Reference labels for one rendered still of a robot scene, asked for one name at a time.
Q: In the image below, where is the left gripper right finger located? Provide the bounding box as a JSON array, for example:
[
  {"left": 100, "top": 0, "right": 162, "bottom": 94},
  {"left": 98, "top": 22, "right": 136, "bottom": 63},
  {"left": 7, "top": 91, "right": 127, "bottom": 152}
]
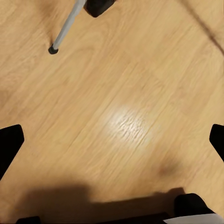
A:
[{"left": 209, "top": 124, "right": 224, "bottom": 161}]

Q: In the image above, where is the camera tripod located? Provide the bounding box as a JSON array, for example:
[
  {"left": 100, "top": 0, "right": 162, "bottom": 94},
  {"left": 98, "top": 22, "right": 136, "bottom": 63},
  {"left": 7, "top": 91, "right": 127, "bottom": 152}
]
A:
[{"left": 49, "top": 0, "right": 86, "bottom": 54}]

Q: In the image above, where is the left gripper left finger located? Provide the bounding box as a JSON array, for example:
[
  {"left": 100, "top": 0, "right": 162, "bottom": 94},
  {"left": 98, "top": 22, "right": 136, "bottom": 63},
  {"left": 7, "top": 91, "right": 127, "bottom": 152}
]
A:
[{"left": 0, "top": 124, "right": 24, "bottom": 180}]

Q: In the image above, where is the digital camera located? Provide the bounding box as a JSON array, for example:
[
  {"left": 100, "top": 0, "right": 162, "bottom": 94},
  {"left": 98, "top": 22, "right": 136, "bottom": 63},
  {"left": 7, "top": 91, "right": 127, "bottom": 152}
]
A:
[{"left": 86, "top": 0, "right": 116, "bottom": 17}]

